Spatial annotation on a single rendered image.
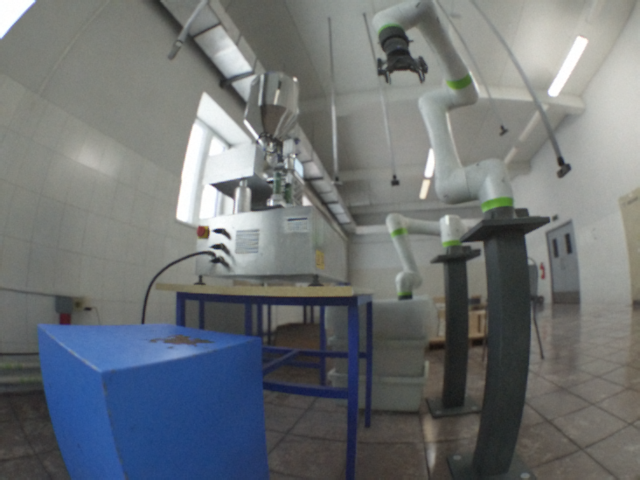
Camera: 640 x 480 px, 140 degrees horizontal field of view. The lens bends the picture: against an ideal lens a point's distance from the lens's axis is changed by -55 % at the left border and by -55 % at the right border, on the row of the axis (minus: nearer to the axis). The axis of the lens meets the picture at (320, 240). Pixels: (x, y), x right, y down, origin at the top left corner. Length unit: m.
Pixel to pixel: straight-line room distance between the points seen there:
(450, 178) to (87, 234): 2.13
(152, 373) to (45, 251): 1.56
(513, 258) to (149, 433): 1.01
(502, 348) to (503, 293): 0.17
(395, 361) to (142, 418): 1.34
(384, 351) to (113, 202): 2.14
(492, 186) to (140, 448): 1.12
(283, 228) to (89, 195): 1.59
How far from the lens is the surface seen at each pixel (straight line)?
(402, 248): 1.72
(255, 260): 0.91
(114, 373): 0.44
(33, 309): 1.95
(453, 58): 1.07
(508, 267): 0.90
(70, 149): 2.12
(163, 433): 0.54
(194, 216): 3.41
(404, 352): 1.55
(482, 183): 0.97
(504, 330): 0.90
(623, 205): 5.91
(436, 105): 1.18
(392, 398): 1.65
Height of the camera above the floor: 0.73
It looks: 12 degrees up
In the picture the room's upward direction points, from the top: straight up
